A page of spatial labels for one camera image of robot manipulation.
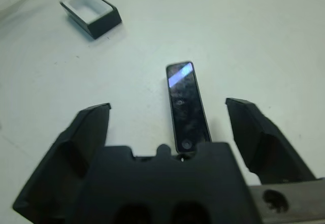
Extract black box base white insert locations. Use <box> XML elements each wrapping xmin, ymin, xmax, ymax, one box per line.
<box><xmin>59</xmin><ymin>0</ymin><xmax>123</xmax><ymax>40</ymax></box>

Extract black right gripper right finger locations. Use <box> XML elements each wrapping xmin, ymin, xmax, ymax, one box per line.
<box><xmin>225</xmin><ymin>97</ymin><xmax>318</xmax><ymax>184</ymax></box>

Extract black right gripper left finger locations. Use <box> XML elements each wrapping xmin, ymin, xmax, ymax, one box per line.
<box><xmin>12</xmin><ymin>103</ymin><xmax>112</xmax><ymax>224</ymax></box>

